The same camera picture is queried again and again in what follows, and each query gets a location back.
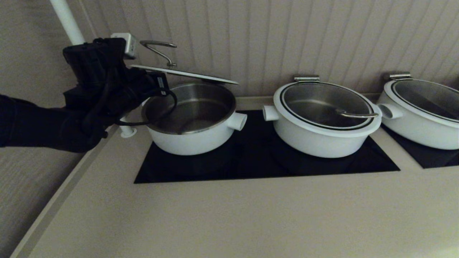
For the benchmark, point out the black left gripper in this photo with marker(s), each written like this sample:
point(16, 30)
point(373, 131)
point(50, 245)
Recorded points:
point(93, 64)

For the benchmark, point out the white rimmed glass lid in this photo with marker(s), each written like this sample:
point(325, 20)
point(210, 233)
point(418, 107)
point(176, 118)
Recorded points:
point(430, 96)
point(186, 73)
point(315, 104)

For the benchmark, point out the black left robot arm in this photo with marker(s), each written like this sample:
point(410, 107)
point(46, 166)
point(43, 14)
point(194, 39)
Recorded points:
point(32, 125)

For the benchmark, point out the white pot with steel liner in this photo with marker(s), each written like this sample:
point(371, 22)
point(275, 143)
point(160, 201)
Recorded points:
point(315, 145)
point(193, 143)
point(416, 132)

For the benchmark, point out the white metal pole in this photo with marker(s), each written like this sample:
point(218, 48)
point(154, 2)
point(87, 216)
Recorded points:
point(66, 21)

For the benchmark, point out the black glass cooktop panel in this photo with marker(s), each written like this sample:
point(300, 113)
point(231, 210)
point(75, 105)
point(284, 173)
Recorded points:
point(430, 159)
point(251, 168)

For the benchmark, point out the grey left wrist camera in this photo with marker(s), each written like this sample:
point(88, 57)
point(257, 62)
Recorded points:
point(125, 44)

